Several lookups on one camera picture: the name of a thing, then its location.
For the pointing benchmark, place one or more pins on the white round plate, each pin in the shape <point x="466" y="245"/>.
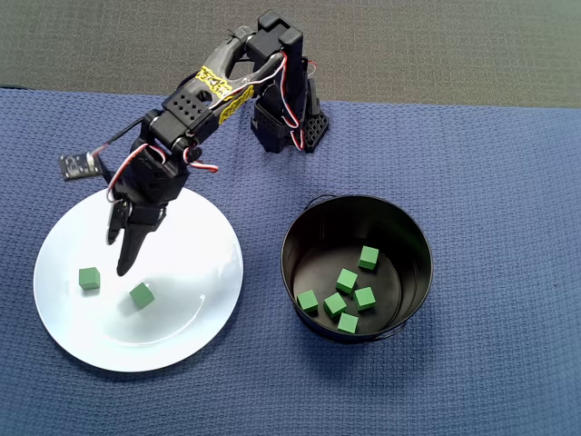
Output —
<point x="181" y="318"/>

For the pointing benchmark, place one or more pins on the blue woven table cloth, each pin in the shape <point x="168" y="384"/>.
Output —
<point x="454" y="181"/>

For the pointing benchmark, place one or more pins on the black camera circuit board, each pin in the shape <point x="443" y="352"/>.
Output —
<point x="79" y="167"/>

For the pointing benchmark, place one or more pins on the small green cube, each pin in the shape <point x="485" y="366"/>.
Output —
<point x="335" y="305"/>
<point x="308" y="301"/>
<point x="141" y="295"/>
<point x="348" y="323"/>
<point x="347" y="280"/>
<point x="368" y="258"/>
<point x="89" y="278"/>
<point x="364" y="299"/>

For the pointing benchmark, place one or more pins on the black metal bucket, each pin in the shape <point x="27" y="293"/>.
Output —
<point x="318" y="236"/>

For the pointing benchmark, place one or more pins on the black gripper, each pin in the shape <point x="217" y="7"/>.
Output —
<point x="142" y="220"/>

